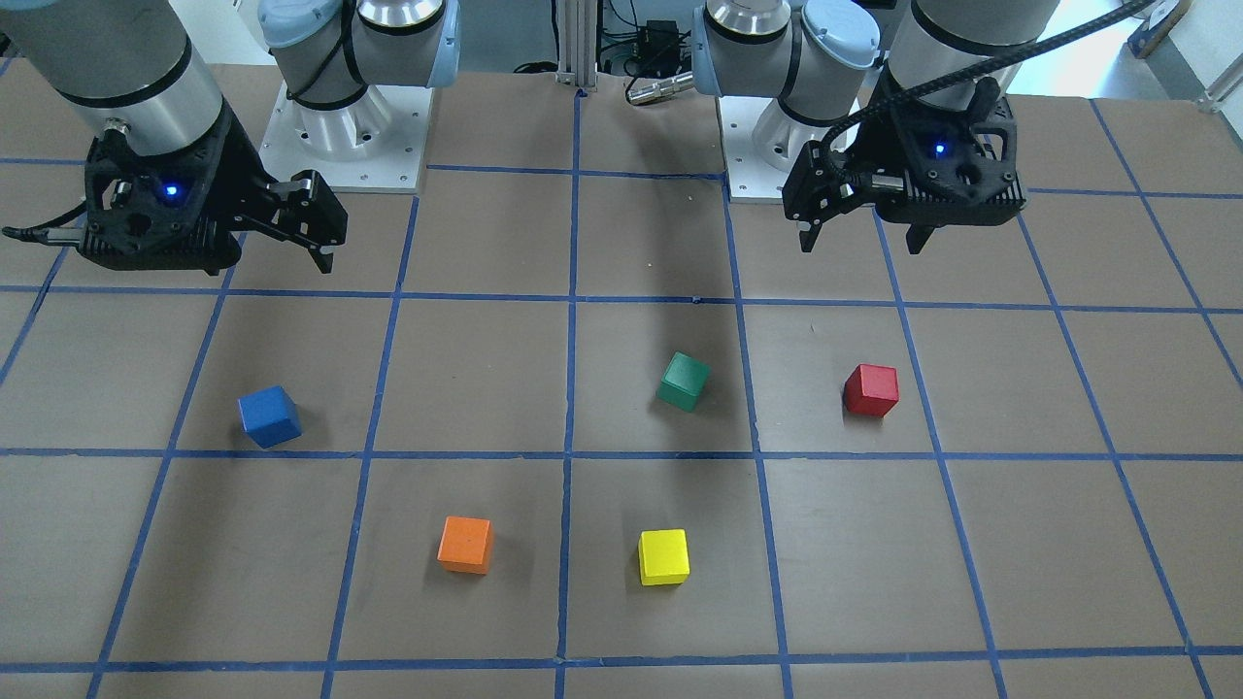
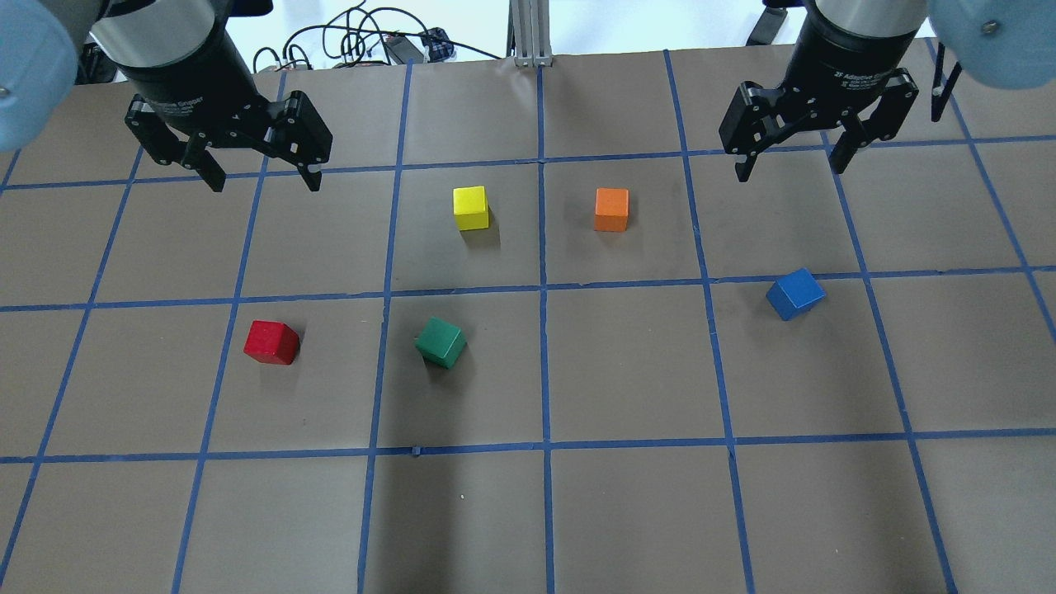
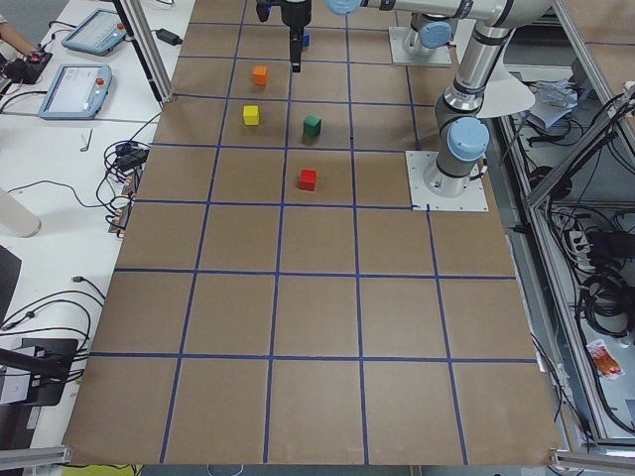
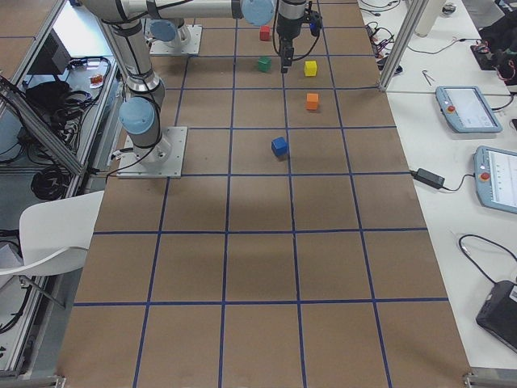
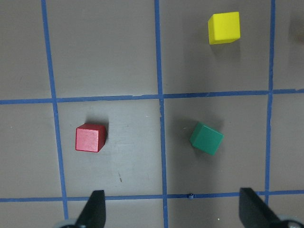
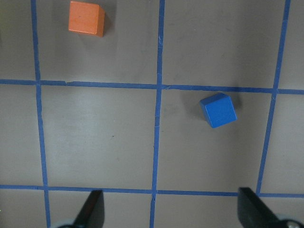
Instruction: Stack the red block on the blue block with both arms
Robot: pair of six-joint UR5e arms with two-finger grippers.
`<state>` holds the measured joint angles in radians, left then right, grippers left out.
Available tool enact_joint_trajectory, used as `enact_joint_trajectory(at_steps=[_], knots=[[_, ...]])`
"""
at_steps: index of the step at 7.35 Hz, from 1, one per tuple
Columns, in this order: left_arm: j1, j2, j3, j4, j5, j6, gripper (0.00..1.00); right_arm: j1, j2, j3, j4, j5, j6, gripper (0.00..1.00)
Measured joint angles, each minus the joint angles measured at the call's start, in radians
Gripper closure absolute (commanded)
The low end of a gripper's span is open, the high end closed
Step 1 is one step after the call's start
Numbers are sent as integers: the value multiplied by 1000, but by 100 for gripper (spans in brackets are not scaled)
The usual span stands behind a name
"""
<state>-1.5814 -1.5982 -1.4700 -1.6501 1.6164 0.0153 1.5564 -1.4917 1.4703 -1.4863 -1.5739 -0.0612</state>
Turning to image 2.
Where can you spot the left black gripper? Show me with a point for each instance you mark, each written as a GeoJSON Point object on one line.
{"type": "Point", "coordinates": [192, 73]}

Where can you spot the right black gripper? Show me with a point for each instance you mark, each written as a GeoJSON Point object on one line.
{"type": "Point", "coordinates": [854, 51]}

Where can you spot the red wooden block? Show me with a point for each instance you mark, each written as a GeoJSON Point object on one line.
{"type": "Point", "coordinates": [272, 342]}

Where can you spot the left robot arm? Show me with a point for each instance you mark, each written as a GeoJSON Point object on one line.
{"type": "Point", "coordinates": [41, 42]}

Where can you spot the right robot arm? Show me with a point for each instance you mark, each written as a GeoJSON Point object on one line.
{"type": "Point", "coordinates": [1001, 44]}

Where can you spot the blue wooden block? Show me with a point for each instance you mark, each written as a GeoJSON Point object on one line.
{"type": "Point", "coordinates": [794, 294]}

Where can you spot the orange wooden block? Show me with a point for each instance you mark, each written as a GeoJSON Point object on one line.
{"type": "Point", "coordinates": [612, 210]}

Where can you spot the yellow wooden block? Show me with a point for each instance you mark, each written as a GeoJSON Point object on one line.
{"type": "Point", "coordinates": [470, 208]}

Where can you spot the green wooden block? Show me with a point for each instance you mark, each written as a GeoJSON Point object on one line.
{"type": "Point", "coordinates": [440, 342]}

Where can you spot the black power adapter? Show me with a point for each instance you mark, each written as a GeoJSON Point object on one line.
{"type": "Point", "coordinates": [401, 50]}

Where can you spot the brown paper table mat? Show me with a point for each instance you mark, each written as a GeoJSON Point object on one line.
{"type": "Point", "coordinates": [629, 414]}

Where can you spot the aluminium frame post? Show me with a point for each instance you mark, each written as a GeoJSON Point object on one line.
{"type": "Point", "coordinates": [528, 34]}

